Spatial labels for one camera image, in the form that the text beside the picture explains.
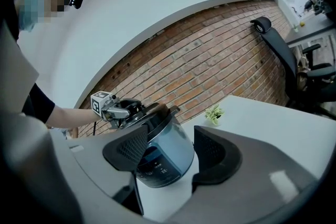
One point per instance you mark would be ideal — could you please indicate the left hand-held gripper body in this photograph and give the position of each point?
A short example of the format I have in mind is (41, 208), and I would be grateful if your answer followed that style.
(96, 105)

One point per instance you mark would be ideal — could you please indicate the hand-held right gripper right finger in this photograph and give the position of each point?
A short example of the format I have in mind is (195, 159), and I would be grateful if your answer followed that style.
(215, 157)

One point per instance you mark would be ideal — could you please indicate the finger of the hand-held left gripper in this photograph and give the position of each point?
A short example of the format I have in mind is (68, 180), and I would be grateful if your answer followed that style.
(130, 102)
(119, 113)

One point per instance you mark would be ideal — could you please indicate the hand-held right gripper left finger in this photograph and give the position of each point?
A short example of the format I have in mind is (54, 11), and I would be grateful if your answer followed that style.
(126, 152)

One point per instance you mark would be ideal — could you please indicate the black pressure cooker lid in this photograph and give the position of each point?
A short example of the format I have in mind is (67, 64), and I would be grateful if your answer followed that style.
(149, 116)

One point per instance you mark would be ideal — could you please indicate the black cooking pot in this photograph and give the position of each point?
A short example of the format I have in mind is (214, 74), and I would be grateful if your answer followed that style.
(170, 144)

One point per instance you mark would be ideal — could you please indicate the person's left forearm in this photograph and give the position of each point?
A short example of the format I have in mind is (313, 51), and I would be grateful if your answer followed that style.
(73, 116)

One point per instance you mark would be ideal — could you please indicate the small green potted plant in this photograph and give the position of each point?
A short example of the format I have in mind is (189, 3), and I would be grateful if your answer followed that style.
(214, 114)

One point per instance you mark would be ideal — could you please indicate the person's black shirt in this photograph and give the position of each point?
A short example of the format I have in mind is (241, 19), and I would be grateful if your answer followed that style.
(39, 105)

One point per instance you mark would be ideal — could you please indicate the white square table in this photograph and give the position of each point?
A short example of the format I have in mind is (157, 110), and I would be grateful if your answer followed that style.
(262, 118)

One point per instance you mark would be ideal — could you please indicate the teal face mask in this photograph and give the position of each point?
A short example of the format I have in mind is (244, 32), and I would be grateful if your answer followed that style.
(27, 13)

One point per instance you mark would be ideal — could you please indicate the person's head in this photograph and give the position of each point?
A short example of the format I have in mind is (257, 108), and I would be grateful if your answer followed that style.
(44, 0)

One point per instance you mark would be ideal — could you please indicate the black office chair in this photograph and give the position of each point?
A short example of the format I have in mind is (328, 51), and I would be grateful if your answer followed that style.
(281, 49)

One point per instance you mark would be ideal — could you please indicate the small white pot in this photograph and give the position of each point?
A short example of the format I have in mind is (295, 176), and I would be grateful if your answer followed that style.
(296, 28)

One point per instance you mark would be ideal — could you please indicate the grey desk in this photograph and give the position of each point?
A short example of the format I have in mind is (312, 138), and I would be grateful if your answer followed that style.
(309, 31)

